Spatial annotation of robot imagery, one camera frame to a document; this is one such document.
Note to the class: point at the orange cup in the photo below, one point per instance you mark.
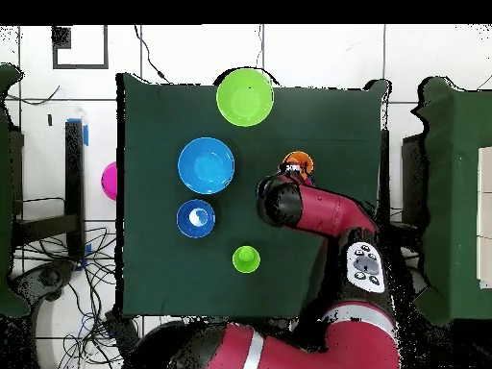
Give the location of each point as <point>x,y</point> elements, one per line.
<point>298,157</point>

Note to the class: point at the large green bowl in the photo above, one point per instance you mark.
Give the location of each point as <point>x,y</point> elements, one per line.
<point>245,98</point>

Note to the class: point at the large light blue bowl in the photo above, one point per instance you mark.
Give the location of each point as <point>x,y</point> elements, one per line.
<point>206,166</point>

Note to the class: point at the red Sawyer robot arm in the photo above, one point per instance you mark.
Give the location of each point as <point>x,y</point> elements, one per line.
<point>330,211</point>

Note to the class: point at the white box stack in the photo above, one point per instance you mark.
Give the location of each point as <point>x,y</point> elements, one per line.
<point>486,215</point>

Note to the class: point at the green cup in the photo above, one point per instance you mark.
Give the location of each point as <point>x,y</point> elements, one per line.
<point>246,260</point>

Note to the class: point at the small dark blue bowl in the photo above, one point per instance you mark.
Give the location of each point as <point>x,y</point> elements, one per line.
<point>196,219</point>

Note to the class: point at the dark green table cloth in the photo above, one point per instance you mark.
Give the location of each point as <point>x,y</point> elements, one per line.
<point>161,115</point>

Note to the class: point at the neighbouring green table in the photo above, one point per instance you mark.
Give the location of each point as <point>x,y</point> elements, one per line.
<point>5,192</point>
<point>453,192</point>

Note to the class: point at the magenta bowl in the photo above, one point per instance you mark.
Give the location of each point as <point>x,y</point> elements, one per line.
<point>110,180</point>

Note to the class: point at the black metal stand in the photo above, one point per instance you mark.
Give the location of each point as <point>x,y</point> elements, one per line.
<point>74,173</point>

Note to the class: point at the black power strip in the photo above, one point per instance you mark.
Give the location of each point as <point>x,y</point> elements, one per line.
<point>119,326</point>

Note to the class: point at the black square frame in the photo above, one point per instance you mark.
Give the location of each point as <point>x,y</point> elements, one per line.
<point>105,46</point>

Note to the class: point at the black pedestal leg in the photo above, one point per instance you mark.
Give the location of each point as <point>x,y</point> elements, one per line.
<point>42,278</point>

